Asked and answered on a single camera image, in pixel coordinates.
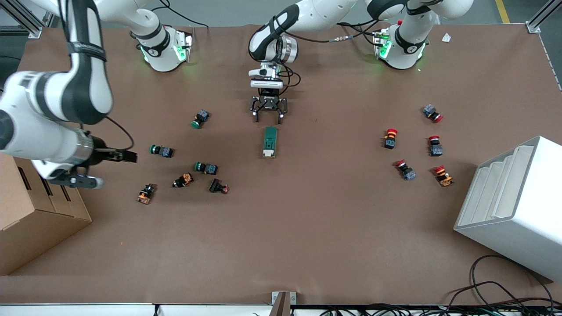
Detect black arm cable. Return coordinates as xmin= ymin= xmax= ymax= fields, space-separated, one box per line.
xmin=104 ymin=115 xmax=135 ymax=151
xmin=287 ymin=21 xmax=398 ymax=45

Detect black square button red terminal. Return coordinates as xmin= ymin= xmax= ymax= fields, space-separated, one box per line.
xmin=209 ymin=178 xmax=231 ymax=195

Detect white slotted storage bin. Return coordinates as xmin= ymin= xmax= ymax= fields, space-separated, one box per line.
xmin=454 ymin=136 xmax=562 ymax=283

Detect brown cardboard box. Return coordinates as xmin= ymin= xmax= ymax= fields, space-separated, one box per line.
xmin=0 ymin=153 xmax=93 ymax=277

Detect red mushroom button orange rings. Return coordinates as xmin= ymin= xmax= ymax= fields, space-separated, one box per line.
xmin=382 ymin=128 xmax=399 ymax=150

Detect red mushroom button blue body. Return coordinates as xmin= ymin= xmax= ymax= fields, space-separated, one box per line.
xmin=422 ymin=104 xmax=444 ymax=124
xmin=428 ymin=135 xmax=444 ymax=158
xmin=394 ymin=159 xmax=417 ymax=182

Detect brown table cover sheet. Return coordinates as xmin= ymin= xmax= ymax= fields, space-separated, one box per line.
xmin=0 ymin=23 xmax=562 ymax=305

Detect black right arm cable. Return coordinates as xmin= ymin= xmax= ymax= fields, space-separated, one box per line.
xmin=104 ymin=115 xmax=135 ymax=151

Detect red mushroom button orange body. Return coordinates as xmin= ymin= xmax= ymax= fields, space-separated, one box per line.
xmin=433 ymin=165 xmax=454 ymax=188

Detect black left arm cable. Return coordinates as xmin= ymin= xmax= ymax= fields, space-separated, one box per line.
xmin=287 ymin=21 xmax=398 ymax=45

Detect aluminium frame profile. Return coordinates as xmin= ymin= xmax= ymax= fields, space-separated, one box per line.
xmin=0 ymin=0 xmax=56 ymax=40
xmin=526 ymin=0 xmax=562 ymax=34

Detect aluminium profile bracket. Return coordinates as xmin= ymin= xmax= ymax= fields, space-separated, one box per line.
xmin=271 ymin=291 xmax=297 ymax=316

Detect looped black cable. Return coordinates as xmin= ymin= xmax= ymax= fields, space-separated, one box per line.
xmin=448 ymin=254 xmax=562 ymax=316

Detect green load switch white handle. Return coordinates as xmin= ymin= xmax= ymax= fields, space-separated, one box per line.
xmin=262 ymin=126 xmax=278 ymax=158

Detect black button orange body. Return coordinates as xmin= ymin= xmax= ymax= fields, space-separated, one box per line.
xmin=136 ymin=183 xmax=157 ymax=205
xmin=172 ymin=172 xmax=195 ymax=189

